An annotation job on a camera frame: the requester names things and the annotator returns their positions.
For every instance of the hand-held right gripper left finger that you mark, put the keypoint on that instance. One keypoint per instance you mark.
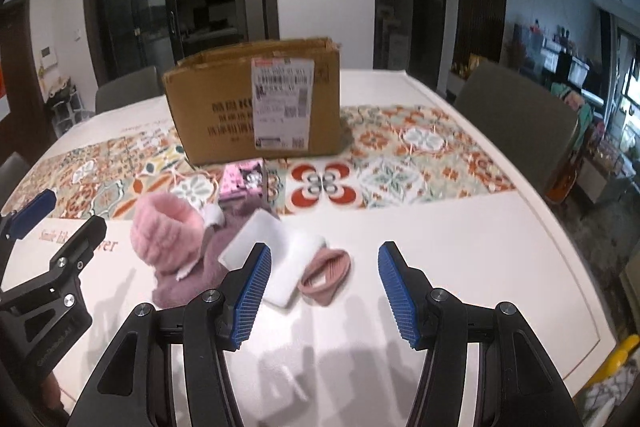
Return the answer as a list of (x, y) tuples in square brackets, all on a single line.
[(252, 294)]

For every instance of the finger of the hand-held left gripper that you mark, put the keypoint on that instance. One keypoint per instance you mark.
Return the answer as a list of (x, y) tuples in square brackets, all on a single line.
[(82, 244), (31, 213)]

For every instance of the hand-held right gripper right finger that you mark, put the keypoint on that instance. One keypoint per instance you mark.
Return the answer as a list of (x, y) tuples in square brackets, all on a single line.
[(400, 297)]

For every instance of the white cloth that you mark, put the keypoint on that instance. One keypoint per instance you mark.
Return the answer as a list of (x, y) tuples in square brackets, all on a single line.
[(295, 267), (250, 232)]

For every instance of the mauve fluffy towel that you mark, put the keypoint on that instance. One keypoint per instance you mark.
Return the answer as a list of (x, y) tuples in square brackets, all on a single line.
[(197, 269)]

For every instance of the pink cartoon tissue pack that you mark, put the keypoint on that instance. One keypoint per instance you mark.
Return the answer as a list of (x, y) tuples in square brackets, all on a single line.
[(240, 181)]

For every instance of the brown cardboard box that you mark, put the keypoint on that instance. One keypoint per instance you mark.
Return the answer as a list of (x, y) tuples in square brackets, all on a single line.
[(215, 107)]

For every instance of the grey dining chair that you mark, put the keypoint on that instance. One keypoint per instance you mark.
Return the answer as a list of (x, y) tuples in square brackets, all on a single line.
[(127, 89), (515, 117), (11, 177)]

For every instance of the dusty pink knitted headband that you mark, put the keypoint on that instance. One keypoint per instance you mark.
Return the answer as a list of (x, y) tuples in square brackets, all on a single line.
[(325, 278)]

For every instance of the white storage rack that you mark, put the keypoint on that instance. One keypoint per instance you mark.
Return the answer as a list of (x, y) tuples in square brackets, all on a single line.
[(65, 104)]

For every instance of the orange object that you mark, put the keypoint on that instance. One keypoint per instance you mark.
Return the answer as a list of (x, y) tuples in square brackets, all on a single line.
[(564, 179)]

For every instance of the glass sliding door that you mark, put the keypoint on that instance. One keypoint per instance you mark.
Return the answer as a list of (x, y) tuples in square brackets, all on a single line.
[(130, 7)]

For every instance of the yellow object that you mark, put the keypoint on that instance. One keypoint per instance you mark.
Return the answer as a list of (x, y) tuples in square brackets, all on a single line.
[(624, 357)]

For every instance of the white wall intercom panel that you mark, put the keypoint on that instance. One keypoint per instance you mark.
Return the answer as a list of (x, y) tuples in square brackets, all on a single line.
[(49, 58)]

